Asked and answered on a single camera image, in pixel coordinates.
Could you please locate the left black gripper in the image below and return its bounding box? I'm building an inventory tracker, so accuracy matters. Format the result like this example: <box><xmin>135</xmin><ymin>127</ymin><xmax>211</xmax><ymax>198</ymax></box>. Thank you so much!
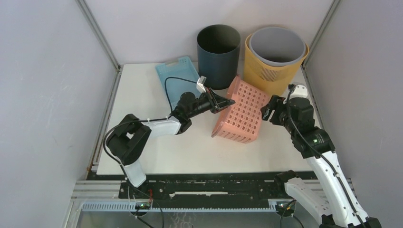
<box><xmin>187</xmin><ymin>88</ymin><xmax>235</xmax><ymax>119</ymax></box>

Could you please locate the pink plastic basket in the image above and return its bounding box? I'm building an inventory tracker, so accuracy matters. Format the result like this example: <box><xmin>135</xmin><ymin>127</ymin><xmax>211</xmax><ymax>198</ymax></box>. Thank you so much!
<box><xmin>211</xmin><ymin>76</ymin><xmax>269</xmax><ymax>143</ymax></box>

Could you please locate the blue plastic basket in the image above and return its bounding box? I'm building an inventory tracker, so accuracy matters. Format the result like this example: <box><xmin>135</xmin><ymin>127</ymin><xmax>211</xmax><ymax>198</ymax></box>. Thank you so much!
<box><xmin>155</xmin><ymin>56</ymin><xmax>201</xmax><ymax>109</ymax></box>

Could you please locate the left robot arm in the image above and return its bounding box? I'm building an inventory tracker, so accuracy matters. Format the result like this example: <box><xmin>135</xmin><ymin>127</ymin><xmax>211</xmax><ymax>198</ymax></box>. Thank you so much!
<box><xmin>103</xmin><ymin>88</ymin><xmax>235</xmax><ymax>198</ymax></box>

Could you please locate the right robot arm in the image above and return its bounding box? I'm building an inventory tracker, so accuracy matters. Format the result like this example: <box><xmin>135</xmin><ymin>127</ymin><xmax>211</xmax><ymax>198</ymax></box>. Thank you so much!
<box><xmin>261</xmin><ymin>95</ymin><xmax>381</xmax><ymax>228</ymax></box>

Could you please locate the yellow perforated bin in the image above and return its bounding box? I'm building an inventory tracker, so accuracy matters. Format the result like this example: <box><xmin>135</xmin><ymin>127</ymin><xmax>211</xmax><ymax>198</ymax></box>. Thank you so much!
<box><xmin>243</xmin><ymin>34</ymin><xmax>309</xmax><ymax>96</ymax></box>

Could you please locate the dark blue cylindrical bin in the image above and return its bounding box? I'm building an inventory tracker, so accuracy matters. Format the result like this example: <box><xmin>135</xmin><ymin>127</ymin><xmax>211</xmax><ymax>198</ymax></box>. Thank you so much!
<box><xmin>197</xmin><ymin>24</ymin><xmax>241</xmax><ymax>90</ymax></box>

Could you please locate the grey inner bin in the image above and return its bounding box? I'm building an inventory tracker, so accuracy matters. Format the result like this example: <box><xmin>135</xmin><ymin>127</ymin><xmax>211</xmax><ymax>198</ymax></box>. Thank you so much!
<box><xmin>247</xmin><ymin>26</ymin><xmax>308</xmax><ymax>67</ymax></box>

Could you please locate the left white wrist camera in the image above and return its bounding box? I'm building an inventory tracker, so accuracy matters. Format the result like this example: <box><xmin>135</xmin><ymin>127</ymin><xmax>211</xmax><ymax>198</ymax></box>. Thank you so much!
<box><xmin>196</xmin><ymin>76</ymin><xmax>207</xmax><ymax>93</ymax></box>

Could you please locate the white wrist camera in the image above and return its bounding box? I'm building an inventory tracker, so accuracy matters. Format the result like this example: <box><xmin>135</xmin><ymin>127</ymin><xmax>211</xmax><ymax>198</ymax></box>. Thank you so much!
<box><xmin>196</xmin><ymin>76</ymin><xmax>207</xmax><ymax>93</ymax></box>
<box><xmin>288</xmin><ymin>84</ymin><xmax>308</xmax><ymax>100</ymax></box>

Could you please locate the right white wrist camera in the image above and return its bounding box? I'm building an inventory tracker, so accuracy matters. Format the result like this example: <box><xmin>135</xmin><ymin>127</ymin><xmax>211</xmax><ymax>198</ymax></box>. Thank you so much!
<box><xmin>288</xmin><ymin>84</ymin><xmax>308</xmax><ymax>100</ymax></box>

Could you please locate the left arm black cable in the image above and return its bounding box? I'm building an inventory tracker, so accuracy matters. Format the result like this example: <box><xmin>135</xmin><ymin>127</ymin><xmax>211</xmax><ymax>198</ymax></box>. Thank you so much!
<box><xmin>102</xmin><ymin>76</ymin><xmax>202</xmax><ymax>180</ymax></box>

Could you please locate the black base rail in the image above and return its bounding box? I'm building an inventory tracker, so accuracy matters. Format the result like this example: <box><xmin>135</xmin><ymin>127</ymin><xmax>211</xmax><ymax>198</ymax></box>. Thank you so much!
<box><xmin>87</xmin><ymin>171</ymin><xmax>290</xmax><ymax>210</ymax></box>

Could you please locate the white slotted cable duct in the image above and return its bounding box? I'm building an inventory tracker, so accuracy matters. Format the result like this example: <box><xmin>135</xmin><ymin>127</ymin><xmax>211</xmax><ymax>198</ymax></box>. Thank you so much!
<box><xmin>80</xmin><ymin>201</ymin><xmax>281</xmax><ymax>212</ymax></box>

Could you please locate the aluminium frame rail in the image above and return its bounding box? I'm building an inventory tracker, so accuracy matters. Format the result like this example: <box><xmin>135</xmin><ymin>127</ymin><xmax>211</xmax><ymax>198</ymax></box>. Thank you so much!
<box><xmin>71</xmin><ymin>180</ymin><xmax>121</xmax><ymax>201</ymax></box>

